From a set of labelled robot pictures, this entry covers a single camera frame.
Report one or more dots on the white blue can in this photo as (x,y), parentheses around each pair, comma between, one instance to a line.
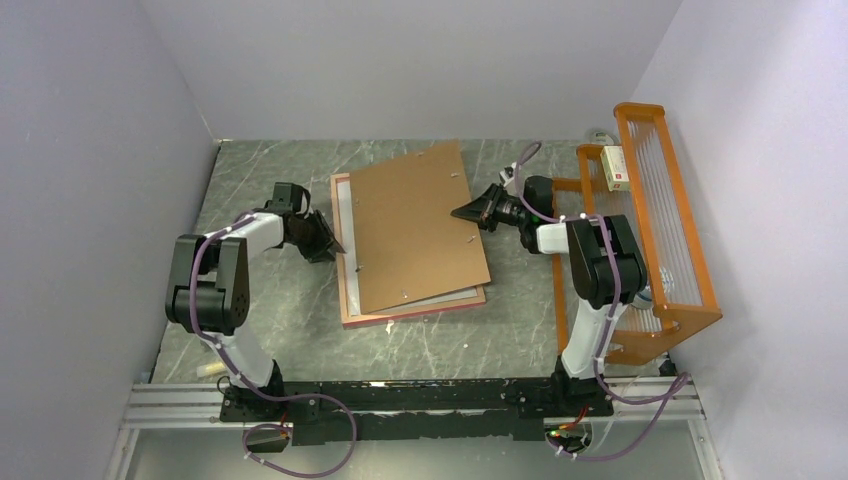
(644,300)

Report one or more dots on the small white red box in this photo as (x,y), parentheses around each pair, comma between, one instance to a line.
(614,166)

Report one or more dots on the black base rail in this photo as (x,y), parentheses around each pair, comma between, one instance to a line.
(519,408)

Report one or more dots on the pink wooden picture frame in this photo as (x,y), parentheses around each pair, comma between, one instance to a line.
(411,314)

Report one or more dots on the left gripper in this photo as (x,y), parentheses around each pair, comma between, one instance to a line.
(318,251)

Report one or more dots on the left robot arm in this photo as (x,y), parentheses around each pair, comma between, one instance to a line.
(208,291)

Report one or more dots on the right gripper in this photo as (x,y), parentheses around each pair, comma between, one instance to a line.
(483,208)

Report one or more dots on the yellow orange marker tube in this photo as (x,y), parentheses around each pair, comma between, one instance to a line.
(210,369)

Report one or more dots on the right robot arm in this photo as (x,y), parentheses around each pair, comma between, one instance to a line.
(605,262)

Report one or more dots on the orange wooden rack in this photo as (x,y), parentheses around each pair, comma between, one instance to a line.
(659,212)

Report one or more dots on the white round wall object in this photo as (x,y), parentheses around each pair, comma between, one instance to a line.
(601,137)

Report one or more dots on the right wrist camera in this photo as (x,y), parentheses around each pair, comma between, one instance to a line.
(507,178)

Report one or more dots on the brown frame backing board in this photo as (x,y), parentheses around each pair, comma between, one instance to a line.
(407,244)

